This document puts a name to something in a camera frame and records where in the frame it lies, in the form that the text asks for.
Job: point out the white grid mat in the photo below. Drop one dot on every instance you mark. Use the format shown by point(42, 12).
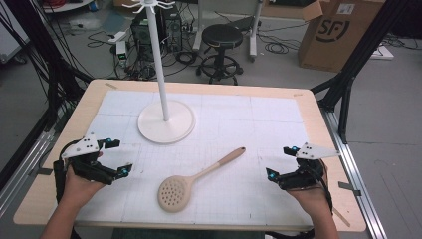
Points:
point(232, 132)

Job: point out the large cardboard box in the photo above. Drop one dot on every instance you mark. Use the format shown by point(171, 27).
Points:
point(335, 36)

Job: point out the white metal stand leg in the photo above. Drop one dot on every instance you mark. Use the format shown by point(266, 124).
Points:
point(199, 26)
point(254, 33)

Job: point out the thin wooden stick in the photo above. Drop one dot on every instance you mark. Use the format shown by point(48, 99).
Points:
point(341, 217)

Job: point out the black tape strip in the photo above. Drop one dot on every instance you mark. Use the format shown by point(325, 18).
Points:
point(44, 171)
point(349, 188)

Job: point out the black round stool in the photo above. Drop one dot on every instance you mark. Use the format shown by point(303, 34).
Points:
point(221, 36)

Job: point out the white power strip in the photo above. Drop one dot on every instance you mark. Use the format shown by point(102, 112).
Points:
point(116, 37)

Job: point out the white hook rack stand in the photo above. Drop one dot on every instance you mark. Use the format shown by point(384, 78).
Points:
point(166, 122)

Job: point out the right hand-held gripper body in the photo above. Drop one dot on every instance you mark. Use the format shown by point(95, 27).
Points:
point(313, 151)

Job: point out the aluminium rail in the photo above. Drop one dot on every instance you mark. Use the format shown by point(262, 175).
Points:
point(23, 169)
point(356, 172)

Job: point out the black computer tower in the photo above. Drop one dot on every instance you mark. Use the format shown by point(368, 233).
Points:
point(172, 30)

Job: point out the flat white board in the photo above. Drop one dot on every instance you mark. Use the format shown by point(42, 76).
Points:
point(383, 53)

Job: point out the beige slotted spoon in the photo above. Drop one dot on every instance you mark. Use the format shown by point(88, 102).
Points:
point(174, 195)

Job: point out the person's right hand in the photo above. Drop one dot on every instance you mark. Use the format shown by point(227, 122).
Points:
point(313, 199)

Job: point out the person's left hand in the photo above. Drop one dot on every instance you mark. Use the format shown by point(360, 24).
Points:
point(78, 189)

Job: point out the white device with green display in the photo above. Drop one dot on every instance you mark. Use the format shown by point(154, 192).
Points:
point(121, 51)

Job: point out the black metal frame post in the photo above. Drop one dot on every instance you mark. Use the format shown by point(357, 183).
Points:
point(365, 43)
point(30, 26)

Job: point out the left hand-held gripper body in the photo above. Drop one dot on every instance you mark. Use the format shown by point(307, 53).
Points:
point(81, 147)

